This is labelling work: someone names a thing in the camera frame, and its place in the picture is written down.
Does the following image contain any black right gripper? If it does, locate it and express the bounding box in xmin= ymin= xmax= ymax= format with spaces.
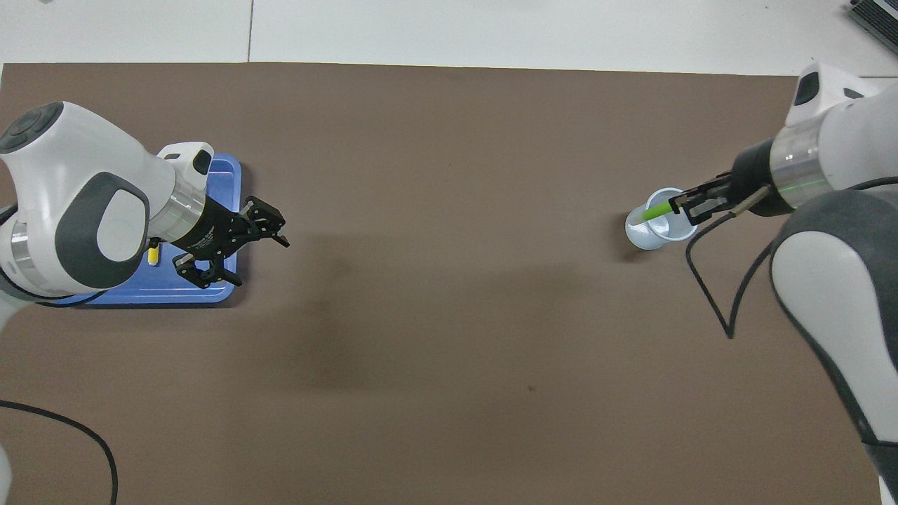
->
xmin=669 ymin=140 xmax=797 ymax=225

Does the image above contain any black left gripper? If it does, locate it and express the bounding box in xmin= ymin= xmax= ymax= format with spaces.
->
xmin=168 ymin=197 xmax=290 ymax=289

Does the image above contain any blue plastic tray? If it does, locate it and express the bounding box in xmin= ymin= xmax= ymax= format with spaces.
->
xmin=49 ymin=154 xmax=243 ymax=307

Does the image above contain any translucent plastic cup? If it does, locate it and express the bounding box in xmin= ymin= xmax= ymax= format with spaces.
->
xmin=625 ymin=187 xmax=700 ymax=251

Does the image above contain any brown table mat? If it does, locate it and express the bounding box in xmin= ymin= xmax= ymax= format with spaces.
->
xmin=0 ymin=62 xmax=883 ymax=505

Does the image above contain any grey ribbed device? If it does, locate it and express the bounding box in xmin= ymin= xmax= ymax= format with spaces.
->
xmin=845 ymin=0 xmax=898 ymax=44

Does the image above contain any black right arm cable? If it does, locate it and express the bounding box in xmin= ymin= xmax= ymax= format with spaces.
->
xmin=686 ymin=179 xmax=898 ymax=339

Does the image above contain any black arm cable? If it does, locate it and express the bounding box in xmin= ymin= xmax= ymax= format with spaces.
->
xmin=0 ymin=288 xmax=119 ymax=505
xmin=686 ymin=179 xmax=898 ymax=339

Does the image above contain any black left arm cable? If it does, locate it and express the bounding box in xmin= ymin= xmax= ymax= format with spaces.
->
xmin=0 ymin=288 xmax=119 ymax=505

